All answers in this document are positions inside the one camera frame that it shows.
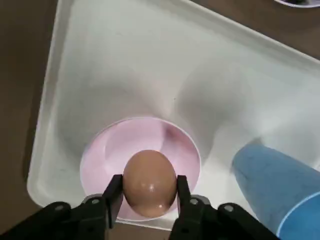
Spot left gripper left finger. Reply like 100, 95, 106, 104
0, 174, 125, 240

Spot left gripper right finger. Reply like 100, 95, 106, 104
169, 174, 280, 240

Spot brown egg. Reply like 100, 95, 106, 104
123, 149, 178, 218

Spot pink plastic bowl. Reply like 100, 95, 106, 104
79, 117, 202, 222

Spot blue plastic cup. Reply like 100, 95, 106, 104
231, 143, 320, 236

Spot white rectangular tray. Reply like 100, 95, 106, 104
26, 0, 320, 232

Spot white round plate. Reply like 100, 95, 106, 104
273, 0, 320, 10

